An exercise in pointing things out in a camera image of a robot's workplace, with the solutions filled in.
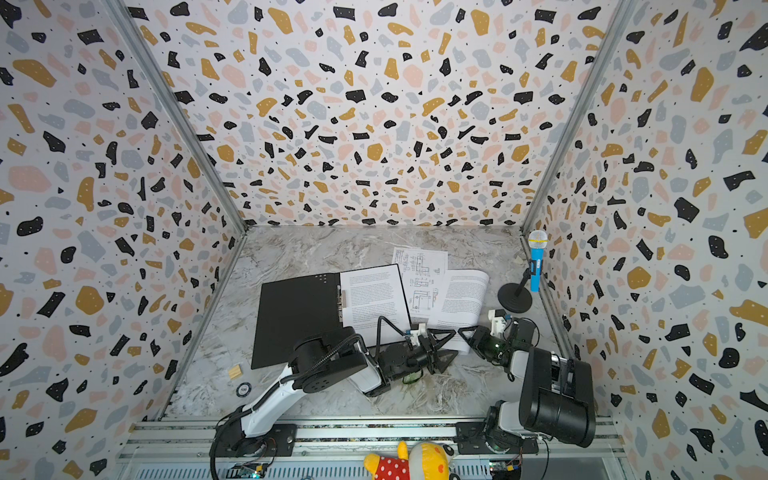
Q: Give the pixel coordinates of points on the text paper sheet front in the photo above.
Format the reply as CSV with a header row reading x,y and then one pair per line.
x,y
370,293

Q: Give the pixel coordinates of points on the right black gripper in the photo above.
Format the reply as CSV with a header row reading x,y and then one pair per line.
x,y
484,342

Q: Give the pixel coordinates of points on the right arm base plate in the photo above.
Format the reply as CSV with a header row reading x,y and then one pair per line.
x,y
471,439

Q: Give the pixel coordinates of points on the small wooden block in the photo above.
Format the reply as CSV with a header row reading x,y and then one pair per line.
x,y
235,372

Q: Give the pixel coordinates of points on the text paper sheet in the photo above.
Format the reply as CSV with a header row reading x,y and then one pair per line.
x,y
458,303
370,293

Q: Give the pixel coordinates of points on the aluminium mounting rail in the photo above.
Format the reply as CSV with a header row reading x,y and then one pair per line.
x,y
335,447

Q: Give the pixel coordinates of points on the paper sheet with diagram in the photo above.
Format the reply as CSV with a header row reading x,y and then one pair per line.
x,y
422,272

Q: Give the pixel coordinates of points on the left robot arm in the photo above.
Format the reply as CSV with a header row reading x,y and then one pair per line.
x,y
318,363

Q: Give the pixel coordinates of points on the orange black binder folder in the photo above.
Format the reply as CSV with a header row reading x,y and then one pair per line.
x,y
297,308

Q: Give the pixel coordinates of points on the text paper sheet back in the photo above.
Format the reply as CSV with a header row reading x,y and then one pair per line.
x,y
458,303

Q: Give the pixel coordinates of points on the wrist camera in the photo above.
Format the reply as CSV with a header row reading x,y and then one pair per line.
x,y
499,320
417,334

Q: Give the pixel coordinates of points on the yellow red plush toy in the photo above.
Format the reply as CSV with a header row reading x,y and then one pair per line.
x,y
424,461

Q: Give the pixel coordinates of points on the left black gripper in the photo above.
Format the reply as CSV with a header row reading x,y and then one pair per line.
x,y
430,360

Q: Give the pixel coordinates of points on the blue toy microphone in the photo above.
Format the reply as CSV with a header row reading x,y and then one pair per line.
x,y
537,242

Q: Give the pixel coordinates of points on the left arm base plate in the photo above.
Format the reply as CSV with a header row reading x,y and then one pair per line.
x,y
231,442

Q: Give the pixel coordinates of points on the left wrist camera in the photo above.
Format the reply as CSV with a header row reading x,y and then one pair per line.
x,y
417,334

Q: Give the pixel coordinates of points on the metal binder clip mechanism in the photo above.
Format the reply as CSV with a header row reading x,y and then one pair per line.
x,y
340,303

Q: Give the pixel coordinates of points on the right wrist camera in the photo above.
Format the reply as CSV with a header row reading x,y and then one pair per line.
x,y
499,320

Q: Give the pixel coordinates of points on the black microphone stand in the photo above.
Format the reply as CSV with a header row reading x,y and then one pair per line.
x,y
515,297

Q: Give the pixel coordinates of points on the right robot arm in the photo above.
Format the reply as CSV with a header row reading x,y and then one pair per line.
x,y
556,397

